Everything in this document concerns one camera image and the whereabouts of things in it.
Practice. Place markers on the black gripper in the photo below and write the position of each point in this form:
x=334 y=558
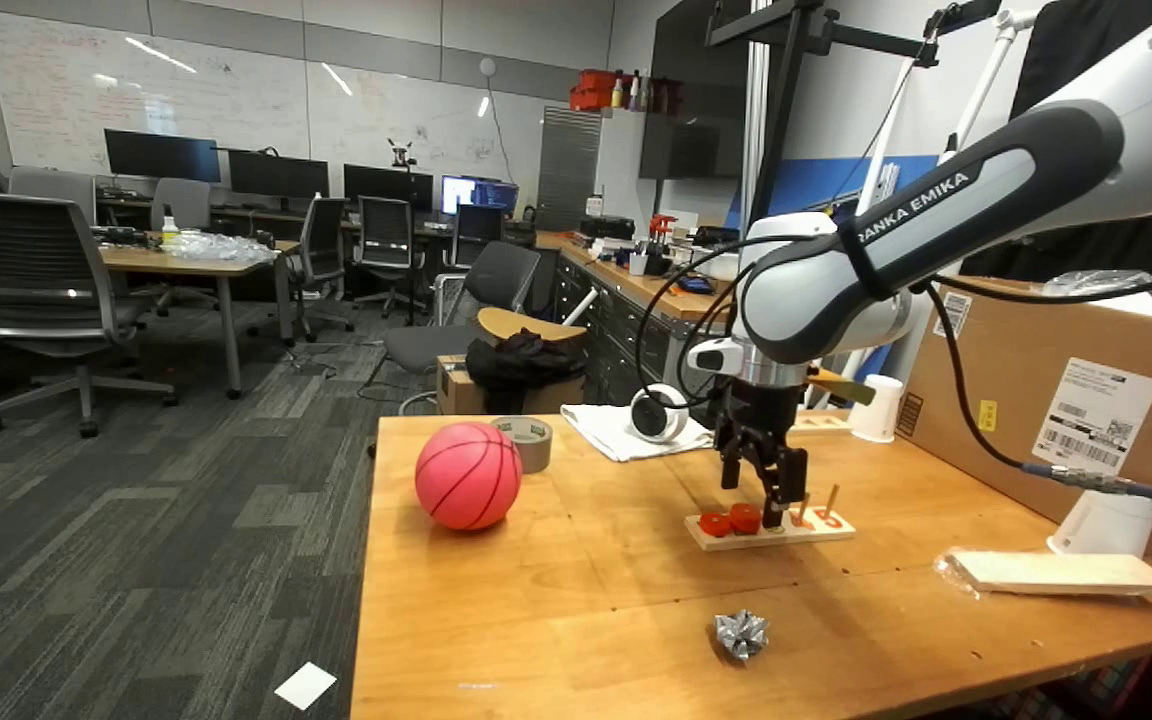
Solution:
x=762 y=419

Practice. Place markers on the red block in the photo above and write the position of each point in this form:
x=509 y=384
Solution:
x=744 y=519
x=714 y=524

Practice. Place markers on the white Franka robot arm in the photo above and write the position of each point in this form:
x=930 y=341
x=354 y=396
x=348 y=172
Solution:
x=898 y=254

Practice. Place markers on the wooden peg board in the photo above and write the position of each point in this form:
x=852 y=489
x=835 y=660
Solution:
x=809 y=531

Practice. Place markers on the white paper cup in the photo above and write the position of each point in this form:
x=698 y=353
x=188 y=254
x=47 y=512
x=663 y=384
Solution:
x=1107 y=524
x=878 y=411

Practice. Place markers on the white paper sheet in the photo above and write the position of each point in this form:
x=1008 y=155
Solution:
x=603 y=432

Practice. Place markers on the wooden stool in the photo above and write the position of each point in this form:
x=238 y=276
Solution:
x=529 y=325

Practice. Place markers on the pink basketball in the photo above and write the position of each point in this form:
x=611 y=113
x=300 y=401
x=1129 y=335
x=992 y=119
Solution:
x=471 y=478

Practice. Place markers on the white wooden plank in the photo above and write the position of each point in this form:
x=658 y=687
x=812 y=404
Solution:
x=1059 y=575

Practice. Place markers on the black office chair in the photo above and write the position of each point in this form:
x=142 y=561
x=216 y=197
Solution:
x=501 y=274

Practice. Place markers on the black stand pole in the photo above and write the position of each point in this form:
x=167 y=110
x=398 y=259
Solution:
x=776 y=120

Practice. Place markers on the black computer monitor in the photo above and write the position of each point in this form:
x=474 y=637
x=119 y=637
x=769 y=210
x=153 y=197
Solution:
x=385 y=186
x=279 y=172
x=161 y=155

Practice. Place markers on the white paper scrap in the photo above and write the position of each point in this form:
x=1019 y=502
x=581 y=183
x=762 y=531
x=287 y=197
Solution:
x=307 y=687

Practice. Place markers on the wooden office desk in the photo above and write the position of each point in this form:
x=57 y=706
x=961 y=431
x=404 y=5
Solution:
x=201 y=260

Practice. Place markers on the grey mesh office chair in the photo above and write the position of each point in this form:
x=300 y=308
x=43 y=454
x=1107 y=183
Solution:
x=28 y=287

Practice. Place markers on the yellow green wrist camera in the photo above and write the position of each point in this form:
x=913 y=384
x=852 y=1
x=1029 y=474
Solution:
x=843 y=384

